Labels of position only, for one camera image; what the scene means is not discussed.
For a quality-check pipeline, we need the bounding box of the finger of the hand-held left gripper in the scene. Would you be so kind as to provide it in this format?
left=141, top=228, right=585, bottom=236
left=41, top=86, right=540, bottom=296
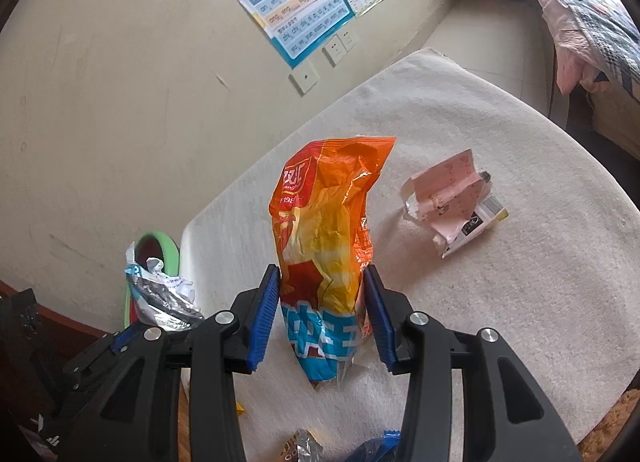
left=50, top=323, right=151, bottom=425

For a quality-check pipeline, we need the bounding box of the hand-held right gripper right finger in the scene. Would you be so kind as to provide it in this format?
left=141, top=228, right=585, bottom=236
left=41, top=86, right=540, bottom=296
left=362, top=264, right=585, bottom=462

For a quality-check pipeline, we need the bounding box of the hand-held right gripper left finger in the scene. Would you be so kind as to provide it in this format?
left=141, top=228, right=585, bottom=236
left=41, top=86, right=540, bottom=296
left=57, top=263, right=282, bottom=462

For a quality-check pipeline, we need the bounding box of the pile of wrappers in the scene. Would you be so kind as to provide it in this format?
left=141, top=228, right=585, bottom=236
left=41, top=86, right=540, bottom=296
left=124, top=241, right=206, bottom=330

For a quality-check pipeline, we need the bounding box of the green rimmed red bin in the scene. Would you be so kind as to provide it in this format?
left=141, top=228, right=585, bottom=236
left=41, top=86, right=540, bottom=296
left=120, top=231, right=206, bottom=338

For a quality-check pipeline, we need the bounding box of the orange snack bag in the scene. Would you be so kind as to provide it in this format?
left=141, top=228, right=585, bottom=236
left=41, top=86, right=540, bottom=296
left=268, top=136, right=398, bottom=390

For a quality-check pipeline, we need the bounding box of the pink paper packet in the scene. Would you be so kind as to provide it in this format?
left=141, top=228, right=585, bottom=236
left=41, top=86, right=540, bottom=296
left=400, top=148, right=510, bottom=259

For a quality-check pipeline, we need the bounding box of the dark red wooden cabinet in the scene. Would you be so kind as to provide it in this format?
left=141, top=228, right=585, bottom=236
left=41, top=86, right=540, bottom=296
left=0, top=279, right=126, bottom=343

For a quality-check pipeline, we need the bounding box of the white table cloth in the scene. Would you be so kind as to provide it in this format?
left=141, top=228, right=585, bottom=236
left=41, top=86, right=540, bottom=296
left=177, top=47, right=640, bottom=462

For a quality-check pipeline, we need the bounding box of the silver gold wrapper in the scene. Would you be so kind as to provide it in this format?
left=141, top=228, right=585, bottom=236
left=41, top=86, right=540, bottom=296
left=280, top=428, right=326, bottom=462

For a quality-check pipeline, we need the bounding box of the pink bed skirt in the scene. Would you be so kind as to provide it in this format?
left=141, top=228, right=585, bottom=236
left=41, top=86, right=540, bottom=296
left=542, top=7, right=616, bottom=95

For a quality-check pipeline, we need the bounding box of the blue alphabet wall poster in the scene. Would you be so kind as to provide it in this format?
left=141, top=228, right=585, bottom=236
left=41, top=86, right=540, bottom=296
left=182, top=0, right=357, bottom=68

